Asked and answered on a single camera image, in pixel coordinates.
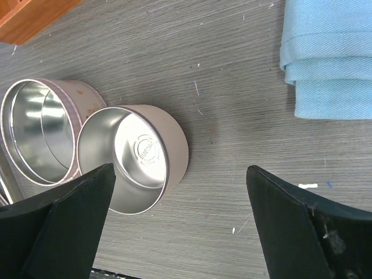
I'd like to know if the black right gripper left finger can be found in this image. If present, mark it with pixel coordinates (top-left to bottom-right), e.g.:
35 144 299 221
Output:
1 163 116 278

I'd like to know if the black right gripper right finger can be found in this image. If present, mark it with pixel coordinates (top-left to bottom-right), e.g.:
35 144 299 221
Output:
246 165 371 278

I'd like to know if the tall pink lunch tin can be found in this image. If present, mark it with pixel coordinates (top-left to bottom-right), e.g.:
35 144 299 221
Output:
1 78 106 187

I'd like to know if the short pink lunch tin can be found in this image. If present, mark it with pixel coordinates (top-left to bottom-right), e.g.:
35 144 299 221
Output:
76 105 189 215

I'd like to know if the folded light blue cloth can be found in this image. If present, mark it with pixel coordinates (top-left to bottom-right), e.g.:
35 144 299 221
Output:
280 1 371 120

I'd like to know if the wooden compartment tray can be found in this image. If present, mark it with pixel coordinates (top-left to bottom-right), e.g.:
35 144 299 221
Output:
1 0 82 45

